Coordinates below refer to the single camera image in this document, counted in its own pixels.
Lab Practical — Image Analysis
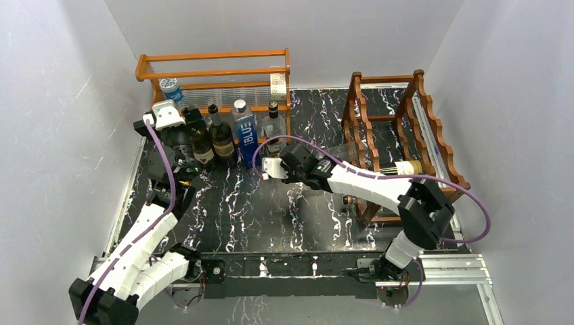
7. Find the green wine bottle silver cap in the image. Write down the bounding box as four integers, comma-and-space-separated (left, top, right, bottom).
208, 104, 238, 168

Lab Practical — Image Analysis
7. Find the green wine bottle black neck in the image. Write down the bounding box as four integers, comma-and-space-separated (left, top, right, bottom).
190, 127, 216, 171

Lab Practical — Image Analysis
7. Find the clear square liquor bottle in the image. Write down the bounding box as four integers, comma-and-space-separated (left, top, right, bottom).
263, 101, 287, 156

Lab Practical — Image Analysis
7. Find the blue clear glass bottle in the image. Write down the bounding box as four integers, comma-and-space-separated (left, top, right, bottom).
231, 99, 259, 169

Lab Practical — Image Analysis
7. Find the gold foil wine bottle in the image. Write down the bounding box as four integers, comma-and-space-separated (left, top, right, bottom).
379, 160, 423, 175

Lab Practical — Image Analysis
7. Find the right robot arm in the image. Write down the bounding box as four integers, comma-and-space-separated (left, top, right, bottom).
262, 143, 455, 281

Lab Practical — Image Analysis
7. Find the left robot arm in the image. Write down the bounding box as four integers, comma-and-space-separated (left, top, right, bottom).
68, 100, 203, 324

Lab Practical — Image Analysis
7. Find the orange wooden shelf rack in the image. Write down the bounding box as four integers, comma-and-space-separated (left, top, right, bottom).
135, 48, 290, 121

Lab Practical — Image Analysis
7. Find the clear bottle gold label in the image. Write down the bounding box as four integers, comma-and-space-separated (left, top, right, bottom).
343, 195, 357, 206

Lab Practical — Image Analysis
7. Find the brown wooden wine rack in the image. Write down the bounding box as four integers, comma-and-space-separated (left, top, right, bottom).
340, 69, 472, 227

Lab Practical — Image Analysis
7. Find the blue lidded jar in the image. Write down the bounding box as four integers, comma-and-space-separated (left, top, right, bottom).
159, 78, 184, 104

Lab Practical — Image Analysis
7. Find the small white box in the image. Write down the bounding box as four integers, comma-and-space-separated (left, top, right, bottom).
269, 73, 287, 102

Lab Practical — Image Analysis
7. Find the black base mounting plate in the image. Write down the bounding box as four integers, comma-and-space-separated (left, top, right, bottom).
200, 252, 399, 299

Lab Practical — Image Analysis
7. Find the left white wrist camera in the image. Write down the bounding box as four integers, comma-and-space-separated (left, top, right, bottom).
142, 100, 185, 131

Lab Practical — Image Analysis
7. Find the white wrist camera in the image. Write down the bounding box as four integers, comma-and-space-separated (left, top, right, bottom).
261, 157, 288, 180
142, 100, 185, 131

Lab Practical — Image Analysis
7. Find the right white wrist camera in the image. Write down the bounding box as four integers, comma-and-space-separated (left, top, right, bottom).
261, 157, 288, 180

